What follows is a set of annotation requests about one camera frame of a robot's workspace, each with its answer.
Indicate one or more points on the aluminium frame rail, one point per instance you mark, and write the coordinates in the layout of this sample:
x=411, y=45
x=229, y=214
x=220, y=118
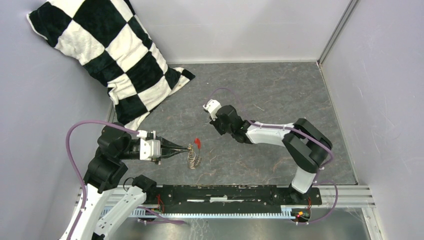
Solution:
x=334, y=197

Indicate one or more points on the aluminium corner profile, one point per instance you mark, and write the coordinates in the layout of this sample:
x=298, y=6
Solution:
x=337, y=31

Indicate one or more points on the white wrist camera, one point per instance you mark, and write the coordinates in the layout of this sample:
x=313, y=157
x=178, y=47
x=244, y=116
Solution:
x=212, y=107
x=150, y=146

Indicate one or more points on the black white checkered pillow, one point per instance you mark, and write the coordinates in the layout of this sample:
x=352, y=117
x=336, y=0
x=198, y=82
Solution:
x=109, y=41

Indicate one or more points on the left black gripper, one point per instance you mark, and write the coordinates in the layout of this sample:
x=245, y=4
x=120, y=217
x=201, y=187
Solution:
x=166, y=151

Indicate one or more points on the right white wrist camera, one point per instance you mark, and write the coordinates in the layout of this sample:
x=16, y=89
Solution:
x=212, y=107

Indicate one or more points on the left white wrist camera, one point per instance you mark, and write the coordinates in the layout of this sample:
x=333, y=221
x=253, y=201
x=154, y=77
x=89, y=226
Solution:
x=150, y=146

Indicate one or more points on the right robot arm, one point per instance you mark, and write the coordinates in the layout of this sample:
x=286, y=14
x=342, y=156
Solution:
x=308, y=147

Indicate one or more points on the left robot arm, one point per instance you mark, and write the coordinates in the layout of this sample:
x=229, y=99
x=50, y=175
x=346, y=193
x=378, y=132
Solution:
x=104, y=172

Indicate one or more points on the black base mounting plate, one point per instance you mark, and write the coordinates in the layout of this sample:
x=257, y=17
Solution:
x=229, y=199

